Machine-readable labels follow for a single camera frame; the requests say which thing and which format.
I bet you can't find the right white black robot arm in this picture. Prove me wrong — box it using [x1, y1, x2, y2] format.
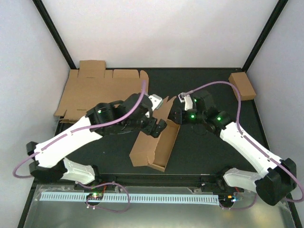
[169, 91, 297, 206]

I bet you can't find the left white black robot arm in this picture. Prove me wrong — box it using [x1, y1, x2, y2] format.
[26, 94, 167, 190]

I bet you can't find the folded small cardboard box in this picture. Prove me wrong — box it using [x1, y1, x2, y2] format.
[228, 72, 256, 101]

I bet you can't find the stack of flat cardboard blanks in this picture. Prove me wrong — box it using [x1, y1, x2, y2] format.
[54, 60, 149, 123]

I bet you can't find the metal front plate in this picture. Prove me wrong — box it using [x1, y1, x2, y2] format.
[23, 186, 301, 228]

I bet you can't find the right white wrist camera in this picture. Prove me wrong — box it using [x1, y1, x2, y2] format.
[178, 93, 193, 111]

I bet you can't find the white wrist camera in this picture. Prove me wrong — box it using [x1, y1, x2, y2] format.
[178, 93, 193, 111]
[149, 94, 163, 111]

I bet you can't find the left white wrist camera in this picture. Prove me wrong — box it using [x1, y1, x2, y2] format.
[149, 94, 163, 111]

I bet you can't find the black aluminium rail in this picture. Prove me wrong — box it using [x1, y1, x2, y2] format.
[99, 173, 217, 187]

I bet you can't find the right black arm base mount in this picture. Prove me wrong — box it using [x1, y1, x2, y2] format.
[200, 169, 227, 192]

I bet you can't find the right black frame post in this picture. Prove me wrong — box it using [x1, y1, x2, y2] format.
[242, 0, 289, 72]

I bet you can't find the black frame post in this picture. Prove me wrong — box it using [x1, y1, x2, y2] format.
[32, 0, 77, 69]
[242, 0, 289, 72]

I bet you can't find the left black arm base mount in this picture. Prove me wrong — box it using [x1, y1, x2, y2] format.
[73, 174, 117, 190]

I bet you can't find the white slotted cable duct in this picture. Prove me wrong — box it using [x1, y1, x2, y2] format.
[39, 192, 219, 206]

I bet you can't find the left black frame post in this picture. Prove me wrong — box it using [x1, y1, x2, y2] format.
[32, 0, 77, 69]

